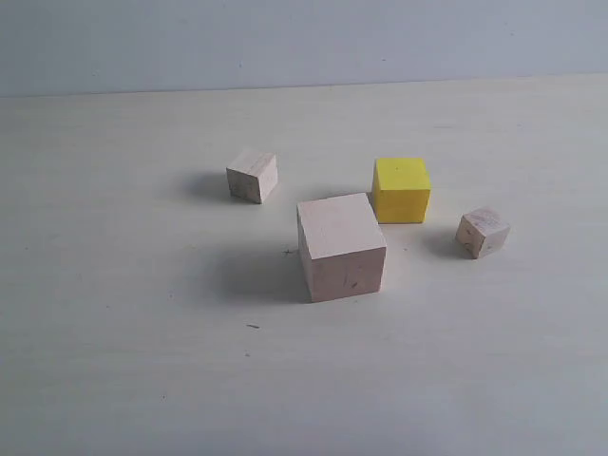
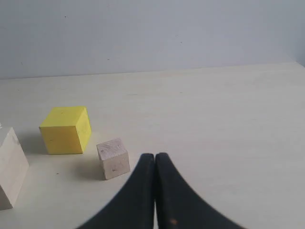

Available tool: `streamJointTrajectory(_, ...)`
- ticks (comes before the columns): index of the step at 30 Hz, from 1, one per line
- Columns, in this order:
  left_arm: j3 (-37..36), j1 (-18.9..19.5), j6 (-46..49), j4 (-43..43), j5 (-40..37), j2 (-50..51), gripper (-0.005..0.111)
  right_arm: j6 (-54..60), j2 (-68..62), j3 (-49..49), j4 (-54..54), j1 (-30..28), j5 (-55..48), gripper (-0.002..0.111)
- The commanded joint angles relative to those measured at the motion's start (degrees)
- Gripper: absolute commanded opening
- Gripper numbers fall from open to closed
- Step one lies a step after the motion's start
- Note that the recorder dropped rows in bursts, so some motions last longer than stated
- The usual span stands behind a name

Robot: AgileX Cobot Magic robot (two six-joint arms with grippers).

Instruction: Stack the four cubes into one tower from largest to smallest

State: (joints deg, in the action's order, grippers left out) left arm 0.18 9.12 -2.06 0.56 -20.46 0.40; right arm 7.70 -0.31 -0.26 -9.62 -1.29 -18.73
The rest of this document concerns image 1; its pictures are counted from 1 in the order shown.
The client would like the large wooden cube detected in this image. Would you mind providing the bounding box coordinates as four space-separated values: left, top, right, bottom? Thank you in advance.
296 193 387 302

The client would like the yellow cube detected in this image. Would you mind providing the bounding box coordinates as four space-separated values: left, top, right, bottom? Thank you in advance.
371 158 431 224

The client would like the medium wooden cube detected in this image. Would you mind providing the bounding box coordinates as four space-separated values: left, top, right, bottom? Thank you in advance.
226 149 278 204

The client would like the small wooden cube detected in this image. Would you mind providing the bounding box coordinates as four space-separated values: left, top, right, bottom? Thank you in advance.
455 207 510 259

